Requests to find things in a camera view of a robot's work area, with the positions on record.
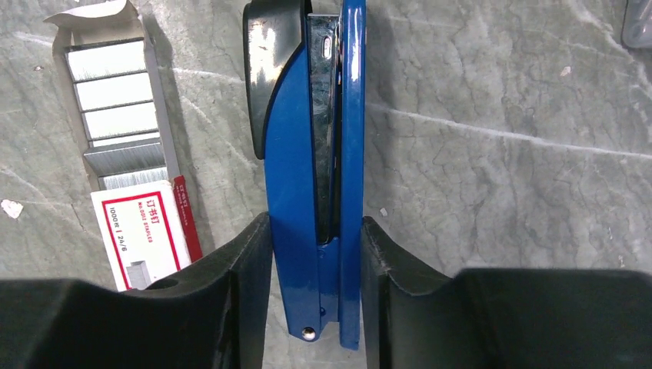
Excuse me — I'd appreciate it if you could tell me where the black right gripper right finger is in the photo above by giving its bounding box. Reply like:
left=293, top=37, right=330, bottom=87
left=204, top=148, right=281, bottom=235
left=361, top=217, right=651, bottom=368

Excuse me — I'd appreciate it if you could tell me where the clear plastic screw organizer box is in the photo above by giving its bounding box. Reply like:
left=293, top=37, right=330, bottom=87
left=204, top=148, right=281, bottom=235
left=621, top=0, right=651, bottom=48

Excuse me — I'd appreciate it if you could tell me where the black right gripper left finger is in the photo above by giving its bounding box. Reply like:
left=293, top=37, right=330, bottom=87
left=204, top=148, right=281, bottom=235
left=1, top=213, right=272, bottom=368

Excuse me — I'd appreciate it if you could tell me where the blue black stapler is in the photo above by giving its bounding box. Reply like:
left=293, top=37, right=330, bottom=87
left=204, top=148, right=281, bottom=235
left=242, top=1, right=367, bottom=350

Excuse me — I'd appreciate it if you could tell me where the red white staples box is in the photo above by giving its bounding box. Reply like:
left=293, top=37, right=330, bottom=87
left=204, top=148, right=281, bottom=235
left=48, top=1, right=202, bottom=291

